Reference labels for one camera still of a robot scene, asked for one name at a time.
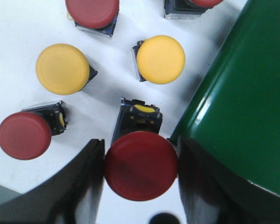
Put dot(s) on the green conveyor belt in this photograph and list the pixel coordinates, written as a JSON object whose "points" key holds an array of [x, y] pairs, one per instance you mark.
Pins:
{"points": [[235, 112]]}

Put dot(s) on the yellow mushroom push button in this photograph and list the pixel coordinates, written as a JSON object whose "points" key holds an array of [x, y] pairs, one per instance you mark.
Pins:
{"points": [[63, 69], [159, 59]]}

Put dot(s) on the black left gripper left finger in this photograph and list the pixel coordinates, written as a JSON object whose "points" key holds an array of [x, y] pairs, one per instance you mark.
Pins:
{"points": [[71, 196]]}

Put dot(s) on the red mushroom push button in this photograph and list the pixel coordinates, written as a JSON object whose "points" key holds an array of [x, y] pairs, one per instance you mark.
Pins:
{"points": [[140, 164], [94, 16], [27, 134], [187, 9]]}

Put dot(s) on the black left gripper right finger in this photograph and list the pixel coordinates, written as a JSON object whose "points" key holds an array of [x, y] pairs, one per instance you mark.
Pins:
{"points": [[213, 194]]}

